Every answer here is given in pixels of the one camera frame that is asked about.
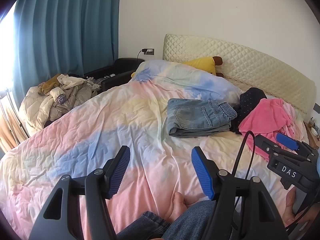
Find pile of beige clothes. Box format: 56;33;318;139
19;74;102;132

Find pastel tie-dye duvet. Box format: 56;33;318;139
0;59;310;240

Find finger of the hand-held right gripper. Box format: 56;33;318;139
276;132;320;164
254;134;282;161

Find beige hanging garment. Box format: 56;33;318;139
0;96;29;153

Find blue curtain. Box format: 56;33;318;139
11;0;121;94

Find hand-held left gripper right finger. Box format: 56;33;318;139
191;146;290;240

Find black leather armchair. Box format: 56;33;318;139
84;57;146;92

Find grey garment with purple label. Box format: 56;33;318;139
46;81;100;122

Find cream quilted headboard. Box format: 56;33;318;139
162;33;316;117

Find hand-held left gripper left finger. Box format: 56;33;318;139
29;145;132;240

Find mustard yellow garment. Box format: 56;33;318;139
41;73;62;95

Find dark dotted garment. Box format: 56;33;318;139
229;87;268;134

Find wall socket with charger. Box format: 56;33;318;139
137;47;155;59

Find person's leg in jeans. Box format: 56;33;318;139
116;210;173;240
161;199;217;240

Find person's right hand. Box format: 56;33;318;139
284;189;320;232

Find pink garment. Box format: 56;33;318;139
238;98;299;157

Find bright window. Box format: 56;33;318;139
0;1;18;95

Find yellow plush toy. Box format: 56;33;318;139
130;56;225;78

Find blue denim jeans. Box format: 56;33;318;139
166;98;237;139

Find black cable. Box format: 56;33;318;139
231;131;256;205

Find wooden nightstand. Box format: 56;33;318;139
303;119;320;147

